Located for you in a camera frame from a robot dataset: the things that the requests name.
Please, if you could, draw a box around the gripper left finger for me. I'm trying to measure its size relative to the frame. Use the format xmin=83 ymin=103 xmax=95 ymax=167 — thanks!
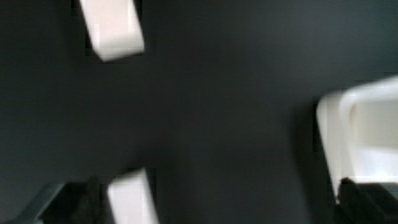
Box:
xmin=10 ymin=176 xmax=111 ymax=224

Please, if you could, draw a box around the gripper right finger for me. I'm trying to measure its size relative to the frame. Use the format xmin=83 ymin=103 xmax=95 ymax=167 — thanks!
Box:
xmin=337 ymin=178 xmax=398 ymax=224

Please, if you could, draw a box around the white desk leg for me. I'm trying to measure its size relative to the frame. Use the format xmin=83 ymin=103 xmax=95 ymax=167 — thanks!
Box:
xmin=79 ymin=0 xmax=143 ymax=61

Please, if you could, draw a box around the white U-shaped fence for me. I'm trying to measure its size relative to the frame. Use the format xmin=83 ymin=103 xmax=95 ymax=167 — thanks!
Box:
xmin=106 ymin=169 xmax=159 ymax=224

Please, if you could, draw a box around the white desk tabletop tray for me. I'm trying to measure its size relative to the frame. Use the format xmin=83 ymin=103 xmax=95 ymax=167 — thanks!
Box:
xmin=314 ymin=74 xmax=398 ymax=204

